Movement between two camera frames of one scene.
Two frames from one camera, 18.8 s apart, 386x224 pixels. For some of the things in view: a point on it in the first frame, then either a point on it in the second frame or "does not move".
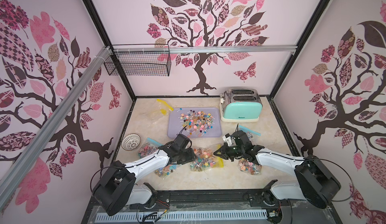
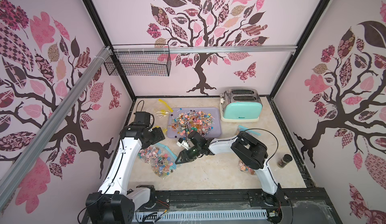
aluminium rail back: [178, 48] does not move
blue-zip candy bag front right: [252, 168] does not move
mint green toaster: [239, 105] does not move
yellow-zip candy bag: [205, 159] → [161, 115]
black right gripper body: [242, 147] → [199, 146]
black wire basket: [138, 63] does not move
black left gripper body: [185, 156] → [153, 136]
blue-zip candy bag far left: [148, 147] does not move
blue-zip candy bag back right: [251, 133] does not move
